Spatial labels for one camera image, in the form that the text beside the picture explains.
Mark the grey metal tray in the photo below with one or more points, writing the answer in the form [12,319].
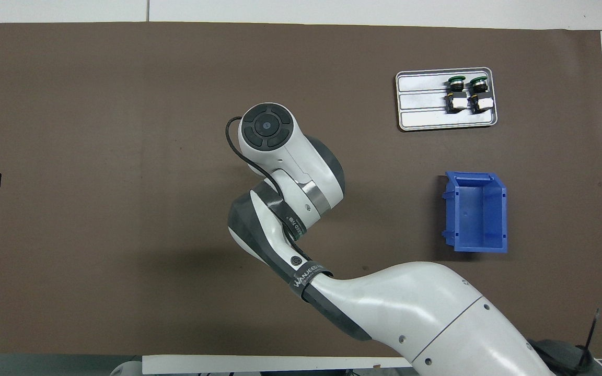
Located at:
[421,104]

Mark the brown table mat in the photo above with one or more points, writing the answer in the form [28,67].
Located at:
[123,261]

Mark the green push button switch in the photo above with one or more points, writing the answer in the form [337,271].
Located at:
[480,94]
[456,94]

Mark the blue plastic storage bin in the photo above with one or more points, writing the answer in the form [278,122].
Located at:
[476,219]

